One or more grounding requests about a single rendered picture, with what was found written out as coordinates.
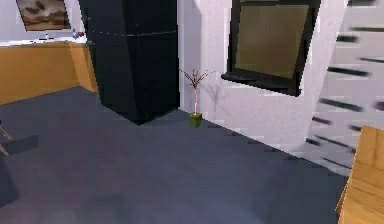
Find bare plant in green pot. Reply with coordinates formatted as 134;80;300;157
181;68;214;129

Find black fridge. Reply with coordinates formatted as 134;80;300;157
78;0;181;126

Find black framed window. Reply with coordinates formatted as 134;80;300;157
221;0;322;98

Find wooden kitchen counter cabinet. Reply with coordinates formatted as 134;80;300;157
0;35;99;106

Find wooden chair legs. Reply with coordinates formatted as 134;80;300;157
0;121;14;157

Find white cabinet with black handles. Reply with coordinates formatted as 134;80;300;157
293;0;384;177

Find brown framed wall picture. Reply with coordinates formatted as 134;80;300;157
15;0;72;32

